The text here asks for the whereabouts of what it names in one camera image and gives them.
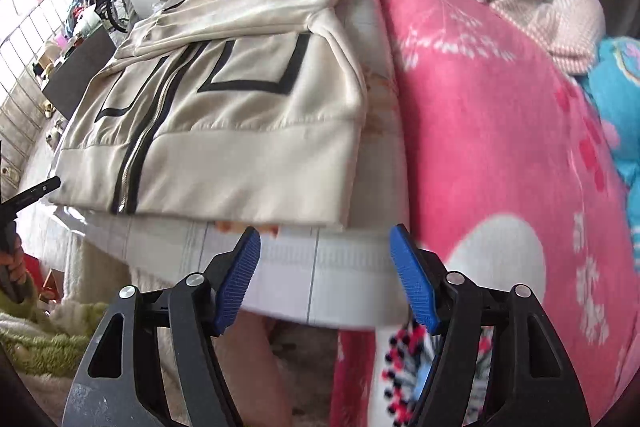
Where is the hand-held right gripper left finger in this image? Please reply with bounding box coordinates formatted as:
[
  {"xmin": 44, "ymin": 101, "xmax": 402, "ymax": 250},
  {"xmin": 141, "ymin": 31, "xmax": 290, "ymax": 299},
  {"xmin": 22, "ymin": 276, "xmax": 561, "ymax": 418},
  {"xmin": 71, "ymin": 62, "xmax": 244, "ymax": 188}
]
[{"xmin": 62, "ymin": 226, "xmax": 262, "ymax": 427}]

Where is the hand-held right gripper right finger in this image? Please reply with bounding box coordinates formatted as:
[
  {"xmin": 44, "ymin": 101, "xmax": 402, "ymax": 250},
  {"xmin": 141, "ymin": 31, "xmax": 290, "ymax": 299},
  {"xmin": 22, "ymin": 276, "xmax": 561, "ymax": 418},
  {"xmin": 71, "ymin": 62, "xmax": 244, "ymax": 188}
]
[{"xmin": 389, "ymin": 223, "xmax": 593, "ymax": 427}]

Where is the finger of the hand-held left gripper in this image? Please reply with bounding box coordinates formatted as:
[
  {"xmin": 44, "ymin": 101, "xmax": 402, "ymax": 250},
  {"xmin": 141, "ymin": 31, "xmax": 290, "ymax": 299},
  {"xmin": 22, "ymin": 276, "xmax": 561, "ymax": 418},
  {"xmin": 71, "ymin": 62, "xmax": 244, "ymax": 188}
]
[{"xmin": 0, "ymin": 176, "xmax": 62, "ymax": 214}]

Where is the cream zip jacket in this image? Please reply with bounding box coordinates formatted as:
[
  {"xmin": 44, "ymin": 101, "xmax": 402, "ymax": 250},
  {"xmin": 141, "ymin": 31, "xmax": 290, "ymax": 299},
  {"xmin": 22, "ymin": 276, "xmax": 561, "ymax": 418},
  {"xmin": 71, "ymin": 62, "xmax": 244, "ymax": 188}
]
[{"xmin": 50, "ymin": 0, "xmax": 371, "ymax": 233}]

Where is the person's left hand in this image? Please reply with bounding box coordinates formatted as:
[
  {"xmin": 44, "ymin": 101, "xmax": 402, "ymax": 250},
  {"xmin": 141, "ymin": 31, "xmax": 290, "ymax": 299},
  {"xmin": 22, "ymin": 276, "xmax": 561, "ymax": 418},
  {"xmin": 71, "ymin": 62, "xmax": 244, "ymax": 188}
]
[{"xmin": 0, "ymin": 232, "xmax": 29, "ymax": 293}]

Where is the red paper bag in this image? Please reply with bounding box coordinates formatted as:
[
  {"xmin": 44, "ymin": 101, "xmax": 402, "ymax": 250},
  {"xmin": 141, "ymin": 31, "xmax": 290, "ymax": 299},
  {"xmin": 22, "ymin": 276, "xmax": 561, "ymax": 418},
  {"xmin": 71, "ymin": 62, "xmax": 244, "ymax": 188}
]
[{"xmin": 20, "ymin": 253, "xmax": 45, "ymax": 289}]

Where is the floral grid bed sheet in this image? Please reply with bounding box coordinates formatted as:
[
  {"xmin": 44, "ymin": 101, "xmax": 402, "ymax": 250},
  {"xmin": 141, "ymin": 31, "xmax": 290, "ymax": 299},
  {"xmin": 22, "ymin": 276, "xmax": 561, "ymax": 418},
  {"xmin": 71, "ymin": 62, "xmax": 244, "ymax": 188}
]
[{"xmin": 47, "ymin": 0, "xmax": 416, "ymax": 333}]

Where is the white fluffy blanket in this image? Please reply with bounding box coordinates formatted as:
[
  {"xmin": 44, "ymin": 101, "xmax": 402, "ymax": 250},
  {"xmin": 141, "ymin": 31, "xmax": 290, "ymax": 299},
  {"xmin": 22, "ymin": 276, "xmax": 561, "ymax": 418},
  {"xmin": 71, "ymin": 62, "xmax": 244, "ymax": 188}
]
[{"xmin": 0, "ymin": 232, "xmax": 341, "ymax": 427}]

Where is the metal window railing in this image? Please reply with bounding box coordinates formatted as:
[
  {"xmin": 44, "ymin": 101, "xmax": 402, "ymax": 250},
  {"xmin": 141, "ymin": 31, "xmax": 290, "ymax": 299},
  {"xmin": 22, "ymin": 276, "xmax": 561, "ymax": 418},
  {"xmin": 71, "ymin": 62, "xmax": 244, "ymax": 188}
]
[{"xmin": 0, "ymin": 0, "xmax": 101, "ymax": 188}]

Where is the green fluffy rug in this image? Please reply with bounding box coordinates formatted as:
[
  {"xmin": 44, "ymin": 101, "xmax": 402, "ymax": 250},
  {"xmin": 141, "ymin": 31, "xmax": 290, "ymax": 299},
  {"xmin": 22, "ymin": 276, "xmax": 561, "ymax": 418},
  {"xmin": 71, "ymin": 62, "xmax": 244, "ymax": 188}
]
[{"xmin": 0, "ymin": 302, "xmax": 108, "ymax": 375}]

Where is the grey cabinet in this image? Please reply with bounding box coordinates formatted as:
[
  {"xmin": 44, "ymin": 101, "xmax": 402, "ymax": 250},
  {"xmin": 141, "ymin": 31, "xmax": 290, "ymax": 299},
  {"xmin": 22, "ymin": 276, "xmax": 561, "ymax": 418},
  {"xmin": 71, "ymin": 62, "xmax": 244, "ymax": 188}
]
[{"xmin": 41, "ymin": 27, "xmax": 118, "ymax": 120}]

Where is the pink floral blanket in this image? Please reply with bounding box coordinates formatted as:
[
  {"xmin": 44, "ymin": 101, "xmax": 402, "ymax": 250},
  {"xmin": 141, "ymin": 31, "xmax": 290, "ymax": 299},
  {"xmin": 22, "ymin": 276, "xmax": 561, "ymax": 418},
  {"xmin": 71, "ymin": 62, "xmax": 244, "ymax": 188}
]
[{"xmin": 332, "ymin": 0, "xmax": 640, "ymax": 427}]

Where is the wheelchair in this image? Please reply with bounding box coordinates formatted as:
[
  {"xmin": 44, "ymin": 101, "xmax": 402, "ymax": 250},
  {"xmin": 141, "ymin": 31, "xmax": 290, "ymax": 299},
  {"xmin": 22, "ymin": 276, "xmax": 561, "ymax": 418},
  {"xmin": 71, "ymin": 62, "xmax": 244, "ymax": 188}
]
[{"xmin": 97, "ymin": 0, "xmax": 133, "ymax": 33}]

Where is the blue plush blanket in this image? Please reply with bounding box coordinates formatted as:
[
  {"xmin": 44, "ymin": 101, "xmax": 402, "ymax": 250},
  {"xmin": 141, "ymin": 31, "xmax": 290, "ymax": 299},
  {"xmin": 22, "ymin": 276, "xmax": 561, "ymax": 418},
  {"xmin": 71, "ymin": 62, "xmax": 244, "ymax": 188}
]
[{"xmin": 582, "ymin": 36, "xmax": 640, "ymax": 228}]

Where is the pink white knit cloth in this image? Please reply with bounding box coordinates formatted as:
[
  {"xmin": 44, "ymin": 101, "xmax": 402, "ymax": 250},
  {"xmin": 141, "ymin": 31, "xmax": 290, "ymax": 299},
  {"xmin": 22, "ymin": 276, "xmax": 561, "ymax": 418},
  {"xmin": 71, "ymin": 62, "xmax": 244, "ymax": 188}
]
[{"xmin": 490, "ymin": 0, "xmax": 608, "ymax": 75}]

